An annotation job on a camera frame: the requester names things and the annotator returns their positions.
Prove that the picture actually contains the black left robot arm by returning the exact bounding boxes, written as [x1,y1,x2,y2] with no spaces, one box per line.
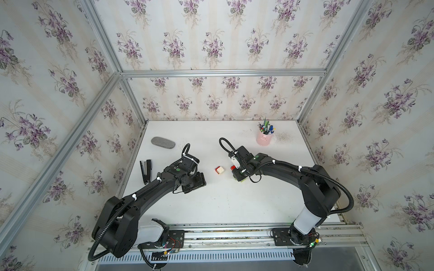
[88,143,206,262]

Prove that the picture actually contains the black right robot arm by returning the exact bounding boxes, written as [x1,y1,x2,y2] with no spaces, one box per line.
[219,137,354,237]

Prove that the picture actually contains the pink pen cup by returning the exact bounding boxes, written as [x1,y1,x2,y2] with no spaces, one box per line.
[256,131,273,146]

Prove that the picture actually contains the black stapler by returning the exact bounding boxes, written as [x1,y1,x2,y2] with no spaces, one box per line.
[140,159,152,185]

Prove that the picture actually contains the grey oval eraser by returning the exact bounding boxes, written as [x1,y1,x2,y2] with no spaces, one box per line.
[151,137,176,149]

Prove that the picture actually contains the pens in cup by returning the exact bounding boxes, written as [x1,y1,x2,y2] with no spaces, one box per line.
[258,118,275,135]

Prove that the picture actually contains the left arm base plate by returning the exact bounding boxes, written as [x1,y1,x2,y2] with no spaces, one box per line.
[141,230,185,251]

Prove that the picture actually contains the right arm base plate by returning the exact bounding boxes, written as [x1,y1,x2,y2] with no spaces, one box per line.
[270,227,321,248]

